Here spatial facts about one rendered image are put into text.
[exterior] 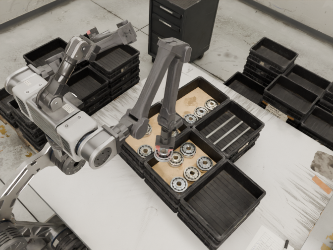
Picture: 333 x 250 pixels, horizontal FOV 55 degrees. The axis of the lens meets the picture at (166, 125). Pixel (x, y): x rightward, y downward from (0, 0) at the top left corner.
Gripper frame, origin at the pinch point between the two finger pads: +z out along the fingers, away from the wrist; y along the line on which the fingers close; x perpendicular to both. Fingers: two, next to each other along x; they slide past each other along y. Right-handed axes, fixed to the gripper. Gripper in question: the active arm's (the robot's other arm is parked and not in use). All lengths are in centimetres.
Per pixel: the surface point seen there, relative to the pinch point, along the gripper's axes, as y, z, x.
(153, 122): 8.5, 22.0, -37.5
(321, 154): -111, 32, -34
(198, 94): -22, 21, -68
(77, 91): 82, 67, -101
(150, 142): 8.8, 22.2, -20.8
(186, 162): -14.8, 22.0, -8.2
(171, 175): -6.6, 22.3, 2.2
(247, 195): -51, 22, 10
